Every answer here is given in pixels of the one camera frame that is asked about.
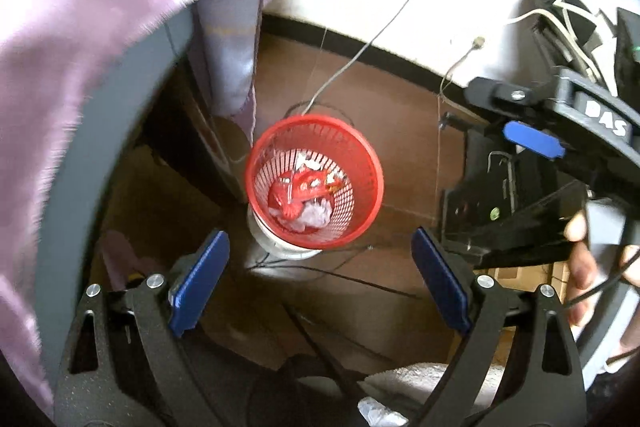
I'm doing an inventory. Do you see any white wall cable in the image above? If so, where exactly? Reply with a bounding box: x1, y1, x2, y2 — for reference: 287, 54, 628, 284
299, 0, 459, 118

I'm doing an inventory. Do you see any white plastic bag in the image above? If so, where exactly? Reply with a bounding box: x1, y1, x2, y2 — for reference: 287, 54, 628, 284
278, 198, 333, 233

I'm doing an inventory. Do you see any purple printed tablecloth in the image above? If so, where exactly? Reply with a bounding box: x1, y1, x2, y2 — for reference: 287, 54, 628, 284
0, 0, 288, 417

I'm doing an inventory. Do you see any foil snack bag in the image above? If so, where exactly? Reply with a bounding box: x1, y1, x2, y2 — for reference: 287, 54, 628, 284
268, 167, 345, 220

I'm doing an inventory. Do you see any red plastic trash basket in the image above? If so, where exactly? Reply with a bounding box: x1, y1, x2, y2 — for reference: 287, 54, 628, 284
245, 114, 384, 251

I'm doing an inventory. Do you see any person right hand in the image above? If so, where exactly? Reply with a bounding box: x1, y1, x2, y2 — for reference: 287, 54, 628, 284
564, 210, 639, 346

